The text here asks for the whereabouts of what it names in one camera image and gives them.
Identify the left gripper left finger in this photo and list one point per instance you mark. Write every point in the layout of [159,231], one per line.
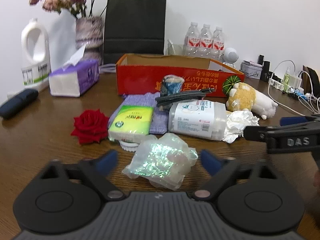
[62,198]

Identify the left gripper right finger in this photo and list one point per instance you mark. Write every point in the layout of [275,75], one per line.
[254,199]

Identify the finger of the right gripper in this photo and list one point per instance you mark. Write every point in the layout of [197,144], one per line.
[260,133]
[297,120]

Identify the white tissue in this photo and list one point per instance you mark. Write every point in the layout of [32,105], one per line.
[236,122]

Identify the white yellow plush toy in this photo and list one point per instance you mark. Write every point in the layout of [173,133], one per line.
[244,97]

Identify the clear cotton swab container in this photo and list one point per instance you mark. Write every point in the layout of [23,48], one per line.
[198,118]

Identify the red artificial rose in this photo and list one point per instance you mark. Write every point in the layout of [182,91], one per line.
[90,127]

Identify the white jar lid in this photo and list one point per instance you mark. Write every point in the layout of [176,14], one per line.
[128,146]

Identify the clear plastic bag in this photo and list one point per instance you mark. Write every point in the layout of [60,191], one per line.
[163,161]

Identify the green tissue packet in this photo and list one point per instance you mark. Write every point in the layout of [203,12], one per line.
[131,124]

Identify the purple knitted cloth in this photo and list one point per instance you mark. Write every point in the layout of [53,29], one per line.
[159,123]

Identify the person right hand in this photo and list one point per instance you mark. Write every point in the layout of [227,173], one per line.
[316,179]

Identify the white power strip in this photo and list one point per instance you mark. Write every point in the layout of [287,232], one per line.
[291,86]

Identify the black small bottles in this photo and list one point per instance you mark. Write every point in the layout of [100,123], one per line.
[265,72]

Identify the small tin box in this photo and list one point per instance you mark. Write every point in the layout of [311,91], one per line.
[251,69]

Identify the white robot figurine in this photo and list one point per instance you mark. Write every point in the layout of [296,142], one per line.
[230,56]

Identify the right water bottle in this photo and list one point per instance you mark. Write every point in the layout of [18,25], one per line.
[218,44]

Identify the water bottle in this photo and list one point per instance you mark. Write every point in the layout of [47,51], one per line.
[206,41]
[192,40]
[218,44]

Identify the middle water bottle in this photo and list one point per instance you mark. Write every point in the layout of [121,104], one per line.
[206,41]

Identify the dark blue case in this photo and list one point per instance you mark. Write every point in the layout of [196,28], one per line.
[18,103]

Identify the left water bottle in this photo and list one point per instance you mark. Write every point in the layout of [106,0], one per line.
[192,40]

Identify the purple tissue pack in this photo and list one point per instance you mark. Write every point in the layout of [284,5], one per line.
[75,77]

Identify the red cardboard box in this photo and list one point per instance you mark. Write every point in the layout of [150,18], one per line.
[140,74]

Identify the white detergent jug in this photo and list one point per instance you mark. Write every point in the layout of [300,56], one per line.
[36,65]

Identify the black paper bag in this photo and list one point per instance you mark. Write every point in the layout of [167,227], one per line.
[133,26]

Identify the purple flower vase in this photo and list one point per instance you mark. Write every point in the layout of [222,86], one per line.
[89,33]

